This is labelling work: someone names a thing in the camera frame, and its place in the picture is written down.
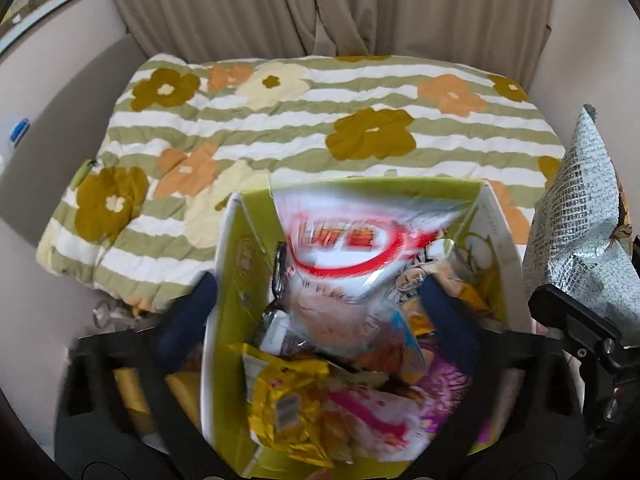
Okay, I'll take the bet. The silver backed chip bag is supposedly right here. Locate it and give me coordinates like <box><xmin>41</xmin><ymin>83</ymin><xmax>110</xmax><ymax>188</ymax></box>
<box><xmin>523</xmin><ymin>104</ymin><xmax>639</xmax><ymax>346</ymax></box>

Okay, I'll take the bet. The red white shrimp chip bag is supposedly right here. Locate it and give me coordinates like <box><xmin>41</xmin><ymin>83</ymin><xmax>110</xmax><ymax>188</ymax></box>
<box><xmin>271</xmin><ymin>183</ymin><xmax>469</xmax><ymax>359</ymax></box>

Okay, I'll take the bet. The purple chip bag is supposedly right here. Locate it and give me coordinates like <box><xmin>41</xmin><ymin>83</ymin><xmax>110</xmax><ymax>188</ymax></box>
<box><xmin>414</xmin><ymin>341</ymin><xmax>471</xmax><ymax>437</ymax></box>

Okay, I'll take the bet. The brown cardboard box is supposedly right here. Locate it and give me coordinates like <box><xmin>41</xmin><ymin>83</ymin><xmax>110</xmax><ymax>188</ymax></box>
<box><xmin>113</xmin><ymin>367</ymin><xmax>201</xmax><ymax>437</ymax></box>

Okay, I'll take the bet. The pink white snack bag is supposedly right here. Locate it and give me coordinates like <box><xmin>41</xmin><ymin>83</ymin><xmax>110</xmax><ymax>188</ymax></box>
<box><xmin>321</xmin><ymin>388</ymin><xmax>431</xmax><ymax>463</ymax></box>

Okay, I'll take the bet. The gold foil snack bag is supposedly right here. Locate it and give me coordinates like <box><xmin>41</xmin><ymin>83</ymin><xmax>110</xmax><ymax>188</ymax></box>
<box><xmin>242</xmin><ymin>344</ymin><xmax>333</xmax><ymax>468</ymax></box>

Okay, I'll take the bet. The dark brown snack bag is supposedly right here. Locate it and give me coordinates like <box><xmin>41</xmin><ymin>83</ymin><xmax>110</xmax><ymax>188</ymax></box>
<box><xmin>256</xmin><ymin>242</ymin><xmax>306</xmax><ymax>356</ymax></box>

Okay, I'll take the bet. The green cardboard storage box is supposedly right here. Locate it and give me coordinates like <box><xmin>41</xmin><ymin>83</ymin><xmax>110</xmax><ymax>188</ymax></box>
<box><xmin>200</xmin><ymin>177</ymin><xmax>533</xmax><ymax>479</ymax></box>

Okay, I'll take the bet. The grey headboard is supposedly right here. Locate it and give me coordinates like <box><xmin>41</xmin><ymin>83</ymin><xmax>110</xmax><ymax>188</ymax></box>
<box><xmin>1</xmin><ymin>35</ymin><xmax>146</xmax><ymax>246</ymax></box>

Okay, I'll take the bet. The blue white bottle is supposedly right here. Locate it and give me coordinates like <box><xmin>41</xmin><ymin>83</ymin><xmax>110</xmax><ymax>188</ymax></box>
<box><xmin>8</xmin><ymin>118</ymin><xmax>30</xmax><ymax>150</ymax></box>

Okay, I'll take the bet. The floral striped quilt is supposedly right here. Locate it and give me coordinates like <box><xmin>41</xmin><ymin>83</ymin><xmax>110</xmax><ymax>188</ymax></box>
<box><xmin>36</xmin><ymin>54</ymin><xmax>564</xmax><ymax>312</ymax></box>

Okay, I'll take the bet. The beige curtain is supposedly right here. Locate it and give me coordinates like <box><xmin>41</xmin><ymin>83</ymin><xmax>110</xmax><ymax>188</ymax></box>
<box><xmin>114</xmin><ymin>0</ymin><xmax>552</xmax><ymax>86</ymax></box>

